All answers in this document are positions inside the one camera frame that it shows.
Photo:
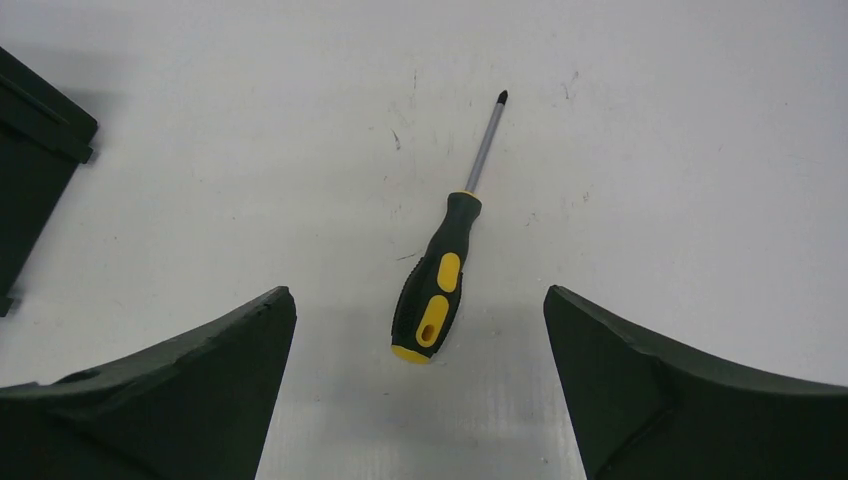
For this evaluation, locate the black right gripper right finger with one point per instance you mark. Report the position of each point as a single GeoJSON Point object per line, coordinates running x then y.
{"type": "Point", "coordinates": [645, 406]}

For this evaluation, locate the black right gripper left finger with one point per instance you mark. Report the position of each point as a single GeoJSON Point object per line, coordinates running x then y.
{"type": "Point", "coordinates": [195, 406]}

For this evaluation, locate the black yellow screwdriver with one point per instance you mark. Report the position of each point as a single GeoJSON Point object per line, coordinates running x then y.
{"type": "Point", "coordinates": [430, 297]}

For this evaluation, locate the black plastic bin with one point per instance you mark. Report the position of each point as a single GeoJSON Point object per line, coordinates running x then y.
{"type": "Point", "coordinates": [45, 136]}

